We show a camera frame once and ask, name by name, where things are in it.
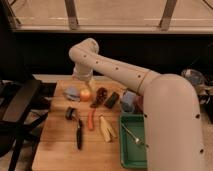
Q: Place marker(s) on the blue grey cloth toy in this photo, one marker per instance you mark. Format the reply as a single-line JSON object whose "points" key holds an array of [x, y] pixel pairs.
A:
{"points": [[72, 94]]}

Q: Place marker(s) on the orange carrot toy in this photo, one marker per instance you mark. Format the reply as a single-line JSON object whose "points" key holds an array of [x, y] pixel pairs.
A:
{"points": [[90, 121]]}

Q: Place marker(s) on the metal spoon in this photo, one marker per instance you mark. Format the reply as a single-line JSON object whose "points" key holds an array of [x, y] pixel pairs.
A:
{"points": [[135, 139]]}

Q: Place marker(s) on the blue cup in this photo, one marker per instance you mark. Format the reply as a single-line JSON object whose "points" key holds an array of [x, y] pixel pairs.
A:
{"points": [[127, 102]]}

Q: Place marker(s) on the black chair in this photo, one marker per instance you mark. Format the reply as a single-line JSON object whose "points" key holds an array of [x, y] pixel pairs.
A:
{"points": [[32, 95]]}

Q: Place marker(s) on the orange apple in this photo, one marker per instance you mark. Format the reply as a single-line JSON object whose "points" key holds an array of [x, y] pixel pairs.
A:
{"points": [[85, 95]]}

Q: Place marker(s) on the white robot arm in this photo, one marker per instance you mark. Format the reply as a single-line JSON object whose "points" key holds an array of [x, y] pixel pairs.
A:
{"points": [[172, 119]]}

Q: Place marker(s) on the black rectangular block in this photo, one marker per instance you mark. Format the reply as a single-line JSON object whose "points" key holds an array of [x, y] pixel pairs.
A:
{"points": [[112, 100]]}

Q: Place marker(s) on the metal window frame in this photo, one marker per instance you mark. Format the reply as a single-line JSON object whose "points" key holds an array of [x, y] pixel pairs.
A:
{"points": [[111, 16]]}

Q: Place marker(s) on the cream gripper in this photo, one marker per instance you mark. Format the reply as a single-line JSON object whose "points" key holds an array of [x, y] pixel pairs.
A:
{"points": [[90, 85]]}

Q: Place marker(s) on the green plastic tray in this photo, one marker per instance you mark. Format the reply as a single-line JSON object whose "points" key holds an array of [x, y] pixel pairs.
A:
{"points": [[132, 156]]}

